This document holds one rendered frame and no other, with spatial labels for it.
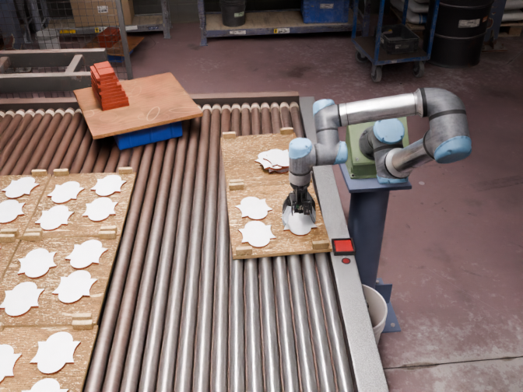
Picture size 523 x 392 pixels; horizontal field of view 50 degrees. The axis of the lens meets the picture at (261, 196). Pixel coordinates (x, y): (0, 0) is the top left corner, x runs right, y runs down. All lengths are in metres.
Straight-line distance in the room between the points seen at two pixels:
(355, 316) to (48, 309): 0.95
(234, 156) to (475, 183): 2.15
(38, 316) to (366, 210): 1.43
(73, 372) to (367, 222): 1.46
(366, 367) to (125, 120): 1.54
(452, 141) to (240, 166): 0.94
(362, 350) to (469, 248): 1.97
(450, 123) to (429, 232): 1.83
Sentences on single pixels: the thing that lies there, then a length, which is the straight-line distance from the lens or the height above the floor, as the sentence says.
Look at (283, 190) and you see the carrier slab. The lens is 2.26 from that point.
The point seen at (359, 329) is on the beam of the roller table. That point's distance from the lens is 1.78.
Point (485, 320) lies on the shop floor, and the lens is 3.21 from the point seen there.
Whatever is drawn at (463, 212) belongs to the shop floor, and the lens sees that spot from 3.88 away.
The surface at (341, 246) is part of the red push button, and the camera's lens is 2.02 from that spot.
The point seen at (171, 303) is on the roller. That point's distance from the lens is 1.85.
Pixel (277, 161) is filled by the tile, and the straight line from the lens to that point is 2.36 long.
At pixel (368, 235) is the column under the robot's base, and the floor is 0.57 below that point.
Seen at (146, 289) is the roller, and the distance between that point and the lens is 1.91.
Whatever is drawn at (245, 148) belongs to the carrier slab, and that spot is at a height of 0.94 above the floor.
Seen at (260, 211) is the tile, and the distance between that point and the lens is 2.14.
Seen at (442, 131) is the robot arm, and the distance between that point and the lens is 1.88.
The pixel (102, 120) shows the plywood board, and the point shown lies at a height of 1.04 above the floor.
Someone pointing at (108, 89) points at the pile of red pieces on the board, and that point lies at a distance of 2.70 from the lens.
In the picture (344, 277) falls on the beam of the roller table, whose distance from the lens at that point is 1.93.
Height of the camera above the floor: 2.25
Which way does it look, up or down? 36 degrees down
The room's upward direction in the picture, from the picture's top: 1 degrees counter-clockwise
